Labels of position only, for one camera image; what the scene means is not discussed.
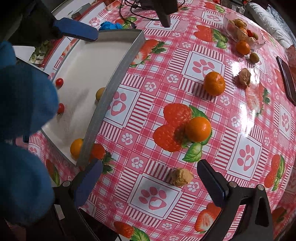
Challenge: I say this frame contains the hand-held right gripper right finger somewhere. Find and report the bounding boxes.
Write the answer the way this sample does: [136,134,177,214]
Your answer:
[197,159,274,241]

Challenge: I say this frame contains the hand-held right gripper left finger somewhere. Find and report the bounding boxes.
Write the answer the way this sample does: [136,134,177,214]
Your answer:
[53,160,103,241]

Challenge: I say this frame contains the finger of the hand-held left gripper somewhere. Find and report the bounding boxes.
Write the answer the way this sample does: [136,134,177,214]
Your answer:
[53,18,99,42]

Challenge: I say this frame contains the beige lumpy walnut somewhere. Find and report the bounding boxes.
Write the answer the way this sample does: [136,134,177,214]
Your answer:
[171,168,194,187]

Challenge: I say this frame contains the tangerine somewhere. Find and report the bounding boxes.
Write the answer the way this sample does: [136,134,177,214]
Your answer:
[185,116,212,143]
[70,138,84,161]
[203,71,226,96]
[235,40,251,55]

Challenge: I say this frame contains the grey cardboard box tray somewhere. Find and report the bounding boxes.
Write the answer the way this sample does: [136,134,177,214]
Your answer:
[40,29,147,167]

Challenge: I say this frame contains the brown walnut shell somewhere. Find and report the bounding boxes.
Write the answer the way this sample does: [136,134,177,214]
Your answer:
[238,68,252,87]

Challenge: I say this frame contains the person's left hand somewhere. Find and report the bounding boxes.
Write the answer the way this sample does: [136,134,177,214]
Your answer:
[0,42,59,226]

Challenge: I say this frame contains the green leafy plant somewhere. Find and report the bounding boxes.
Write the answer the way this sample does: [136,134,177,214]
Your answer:
[29,40,51,67]

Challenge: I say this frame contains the blue rubber glove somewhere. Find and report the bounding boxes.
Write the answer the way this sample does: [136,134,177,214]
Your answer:
[100,21,125,30]

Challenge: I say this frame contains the black power adapter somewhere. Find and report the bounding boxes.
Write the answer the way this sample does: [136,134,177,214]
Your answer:
[139,0,160,10]

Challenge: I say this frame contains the black smartphone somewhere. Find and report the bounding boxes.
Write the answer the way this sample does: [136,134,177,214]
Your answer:
[276,56,296,106]

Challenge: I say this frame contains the clear glass bowl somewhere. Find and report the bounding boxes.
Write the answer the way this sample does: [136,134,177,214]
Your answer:
[223,11,266,50]

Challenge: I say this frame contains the white cushion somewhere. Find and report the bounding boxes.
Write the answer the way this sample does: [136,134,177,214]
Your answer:
[246,2,293,48]

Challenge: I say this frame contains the black cable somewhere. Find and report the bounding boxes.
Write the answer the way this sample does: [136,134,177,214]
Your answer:
[119,0,140,27]

